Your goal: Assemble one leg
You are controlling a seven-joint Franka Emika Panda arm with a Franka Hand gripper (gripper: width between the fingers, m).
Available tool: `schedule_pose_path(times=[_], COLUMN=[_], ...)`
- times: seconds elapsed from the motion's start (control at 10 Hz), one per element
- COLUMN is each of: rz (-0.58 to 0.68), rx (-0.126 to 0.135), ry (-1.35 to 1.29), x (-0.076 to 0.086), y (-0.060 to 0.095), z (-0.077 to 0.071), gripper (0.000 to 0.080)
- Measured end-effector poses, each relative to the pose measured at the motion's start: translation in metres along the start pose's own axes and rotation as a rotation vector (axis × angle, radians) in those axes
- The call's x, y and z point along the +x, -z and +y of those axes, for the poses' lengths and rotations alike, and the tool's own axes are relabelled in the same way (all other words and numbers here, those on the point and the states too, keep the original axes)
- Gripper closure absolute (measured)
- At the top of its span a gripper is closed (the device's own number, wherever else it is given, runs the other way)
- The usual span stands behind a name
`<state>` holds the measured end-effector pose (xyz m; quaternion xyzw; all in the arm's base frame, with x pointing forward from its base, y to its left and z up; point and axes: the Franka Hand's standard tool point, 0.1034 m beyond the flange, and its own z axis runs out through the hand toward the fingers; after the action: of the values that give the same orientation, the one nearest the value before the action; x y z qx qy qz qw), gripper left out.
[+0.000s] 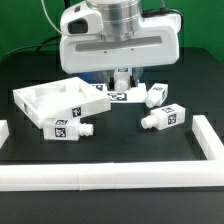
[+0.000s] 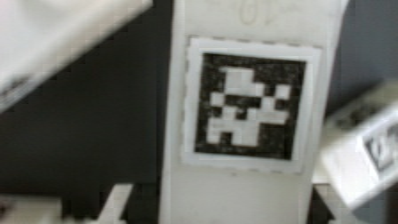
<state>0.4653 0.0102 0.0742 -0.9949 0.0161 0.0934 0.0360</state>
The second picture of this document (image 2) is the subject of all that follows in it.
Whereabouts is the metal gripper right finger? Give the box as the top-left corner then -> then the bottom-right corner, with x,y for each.
308,184 -> 355,224

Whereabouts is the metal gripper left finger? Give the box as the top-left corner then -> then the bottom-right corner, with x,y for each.
0,183 -> 132,224

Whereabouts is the white table leg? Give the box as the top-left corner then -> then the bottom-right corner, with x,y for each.
159,0 -> 349,224
312,80 -> 398,209

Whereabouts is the white square table top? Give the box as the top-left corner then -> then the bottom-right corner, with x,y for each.
0,0 -> 152,113

